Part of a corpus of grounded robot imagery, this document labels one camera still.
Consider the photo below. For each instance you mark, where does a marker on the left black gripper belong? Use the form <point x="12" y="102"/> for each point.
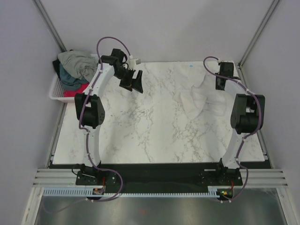
<point x="136" y="83"/>

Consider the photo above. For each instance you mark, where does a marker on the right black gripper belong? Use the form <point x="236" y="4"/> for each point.
<point x="217" y="87"/>

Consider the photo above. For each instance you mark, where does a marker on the white t shirt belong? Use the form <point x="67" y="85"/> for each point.
<point x="194" y="90"/>

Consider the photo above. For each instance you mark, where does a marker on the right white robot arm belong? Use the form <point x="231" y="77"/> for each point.
<point x="246" y="119"/>

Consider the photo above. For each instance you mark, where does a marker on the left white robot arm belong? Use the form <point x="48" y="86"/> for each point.
<point x="91" y="114"/>

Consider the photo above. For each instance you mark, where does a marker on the grey t shirt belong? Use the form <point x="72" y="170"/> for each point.
<point x="79" y="64"/>

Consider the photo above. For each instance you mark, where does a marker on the teal t shirt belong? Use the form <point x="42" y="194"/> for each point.
<point x="69" y="82"/>

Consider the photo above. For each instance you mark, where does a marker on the red t shirt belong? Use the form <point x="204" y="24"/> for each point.
<point x="72" y="93"/>

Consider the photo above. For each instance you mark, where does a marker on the white plastic basket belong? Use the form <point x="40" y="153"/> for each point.
<point x="57" y="91"/>

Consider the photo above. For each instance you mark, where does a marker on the black t shirt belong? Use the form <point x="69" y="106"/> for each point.
<point x="56" y="66"/>

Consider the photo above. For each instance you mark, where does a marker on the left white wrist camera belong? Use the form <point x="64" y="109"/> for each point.
<point x="132" y="62"/>

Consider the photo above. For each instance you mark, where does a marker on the right aluminium frame post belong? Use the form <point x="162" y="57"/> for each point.
<point x="264" y="22"/>

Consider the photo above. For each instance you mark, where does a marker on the aluminium frame post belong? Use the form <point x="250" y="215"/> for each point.
<point x="264" y="22"/>
<point x="47" y="20"/>

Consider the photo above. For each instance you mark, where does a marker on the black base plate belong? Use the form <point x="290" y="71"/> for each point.
<point x="161" y="177"/>

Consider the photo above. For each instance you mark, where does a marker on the aluminium front rail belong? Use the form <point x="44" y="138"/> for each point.
<point x="257" y="178"/>

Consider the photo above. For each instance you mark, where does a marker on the white slotted cable duct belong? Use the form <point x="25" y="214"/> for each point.
<point x="209" y="192"/>

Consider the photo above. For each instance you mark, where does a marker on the left aluminium frame post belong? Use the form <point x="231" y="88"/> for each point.
<point x="47" y="20"/>

